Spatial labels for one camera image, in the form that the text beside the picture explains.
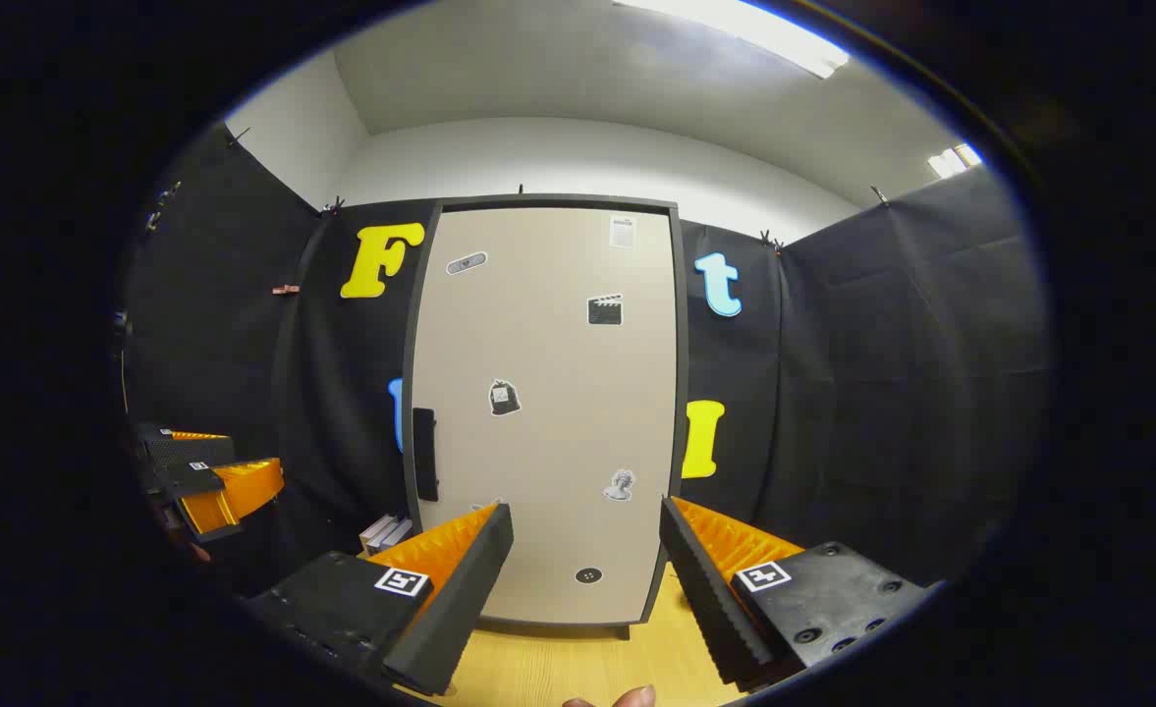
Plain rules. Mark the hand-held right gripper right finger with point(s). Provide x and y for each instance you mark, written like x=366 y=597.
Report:
x=710 y=599

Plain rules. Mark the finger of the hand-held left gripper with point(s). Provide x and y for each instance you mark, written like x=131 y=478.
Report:
x=244 y=486
x=185 y=450

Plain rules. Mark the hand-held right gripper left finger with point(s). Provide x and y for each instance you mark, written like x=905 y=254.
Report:
x=460 y=599

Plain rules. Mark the beige cabinet door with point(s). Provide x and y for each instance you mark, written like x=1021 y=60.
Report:
x=548 y=412

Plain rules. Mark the dark grey cabinet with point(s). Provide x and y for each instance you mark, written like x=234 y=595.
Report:
x=558 y=201

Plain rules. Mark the black backdrop cloth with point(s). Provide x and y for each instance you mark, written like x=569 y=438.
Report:
x=882 y=373

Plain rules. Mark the black cloth clip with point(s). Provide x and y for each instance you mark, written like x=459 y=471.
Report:
x=769 y=239
x=334 y=205
x=236 y=135
x=878 y=194

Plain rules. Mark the small ceiling light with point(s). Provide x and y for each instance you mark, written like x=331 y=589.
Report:
x=953 y=162

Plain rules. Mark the long ceiling light panel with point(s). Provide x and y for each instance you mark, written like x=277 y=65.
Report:
x=744 y=29

